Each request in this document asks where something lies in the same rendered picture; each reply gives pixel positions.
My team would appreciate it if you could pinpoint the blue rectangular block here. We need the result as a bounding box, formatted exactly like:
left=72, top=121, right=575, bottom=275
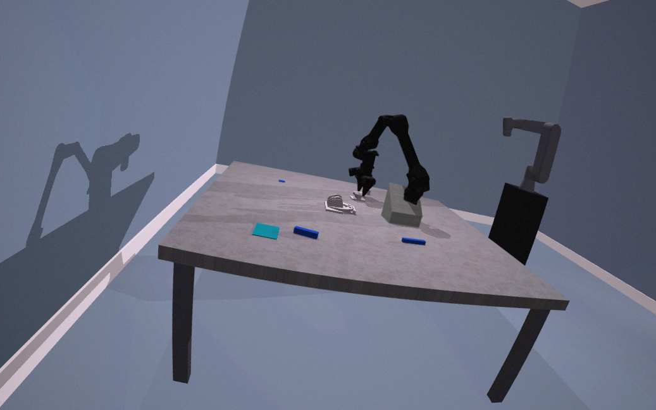
left=401, top=238, right=426, bottom=245
left=293, top=226, right=319, bottom=239

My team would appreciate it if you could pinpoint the teal flat rectangular plate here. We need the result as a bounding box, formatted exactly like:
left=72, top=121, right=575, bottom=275
left=253, top=223, right=280, bottom=239

